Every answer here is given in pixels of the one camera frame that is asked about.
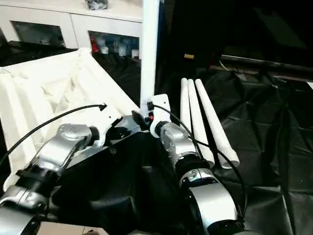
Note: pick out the white plastic table leg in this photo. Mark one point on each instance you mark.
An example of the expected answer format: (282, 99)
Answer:
(215, 127)
(149, 49)
(186, 112)
(198, 122)

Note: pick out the white plastic table top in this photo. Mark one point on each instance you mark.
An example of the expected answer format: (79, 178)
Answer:
(49, 93)

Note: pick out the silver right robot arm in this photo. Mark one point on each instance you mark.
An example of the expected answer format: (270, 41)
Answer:
(195, 176)

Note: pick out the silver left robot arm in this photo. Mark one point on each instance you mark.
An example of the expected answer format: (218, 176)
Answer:
(54, 156)

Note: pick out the small tan label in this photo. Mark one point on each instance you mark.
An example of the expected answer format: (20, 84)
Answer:
(189, 56)

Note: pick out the red bottle in cabinet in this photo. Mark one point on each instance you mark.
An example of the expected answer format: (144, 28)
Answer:
(94, 48)

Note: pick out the grey object on cabinet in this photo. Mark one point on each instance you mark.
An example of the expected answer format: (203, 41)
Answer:
(97, 4)

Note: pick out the white cabinet with glass doors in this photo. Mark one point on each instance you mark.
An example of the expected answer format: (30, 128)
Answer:
(54, 19)

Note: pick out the black plastic mat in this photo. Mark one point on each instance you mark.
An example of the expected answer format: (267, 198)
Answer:
(274, 137)

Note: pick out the long black bar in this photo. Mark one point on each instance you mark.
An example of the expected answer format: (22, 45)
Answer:
(269, 62)

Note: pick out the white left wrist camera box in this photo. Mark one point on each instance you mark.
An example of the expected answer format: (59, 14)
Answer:
(117, 128)

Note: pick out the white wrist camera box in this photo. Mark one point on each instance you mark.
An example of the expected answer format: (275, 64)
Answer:
(159, 105)
(117, 128)

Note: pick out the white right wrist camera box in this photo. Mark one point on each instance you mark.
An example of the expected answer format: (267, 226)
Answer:
(159, 105)

